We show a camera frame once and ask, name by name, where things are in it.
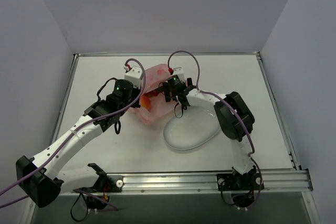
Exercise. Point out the aluminium front rail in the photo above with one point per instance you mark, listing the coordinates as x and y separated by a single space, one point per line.
275 181

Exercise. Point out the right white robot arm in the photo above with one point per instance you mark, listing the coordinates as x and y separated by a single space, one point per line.
234 117

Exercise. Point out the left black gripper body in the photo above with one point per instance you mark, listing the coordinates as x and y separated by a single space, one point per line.
137 98

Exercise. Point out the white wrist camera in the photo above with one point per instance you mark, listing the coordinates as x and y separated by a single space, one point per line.
134 75
177 71

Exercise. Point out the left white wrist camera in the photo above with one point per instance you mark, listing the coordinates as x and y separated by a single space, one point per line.
134 75

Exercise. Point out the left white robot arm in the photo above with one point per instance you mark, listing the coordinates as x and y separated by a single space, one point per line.
41 177

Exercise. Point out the white oval plate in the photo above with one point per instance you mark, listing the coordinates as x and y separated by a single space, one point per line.
190 129

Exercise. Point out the pink plastic bag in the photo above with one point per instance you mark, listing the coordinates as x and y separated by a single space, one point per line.
155 76

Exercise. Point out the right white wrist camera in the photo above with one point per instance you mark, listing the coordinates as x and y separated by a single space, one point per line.
177 71

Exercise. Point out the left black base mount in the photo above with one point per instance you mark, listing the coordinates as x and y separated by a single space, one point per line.
108 184

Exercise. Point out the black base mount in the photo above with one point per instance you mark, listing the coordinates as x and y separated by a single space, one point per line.
108 184
238 182

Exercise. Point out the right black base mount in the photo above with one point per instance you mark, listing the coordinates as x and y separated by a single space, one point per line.
238 182

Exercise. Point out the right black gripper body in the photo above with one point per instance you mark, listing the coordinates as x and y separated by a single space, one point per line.
168 91

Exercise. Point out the orange fake peach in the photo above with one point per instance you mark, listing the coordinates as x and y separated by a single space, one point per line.
146 102

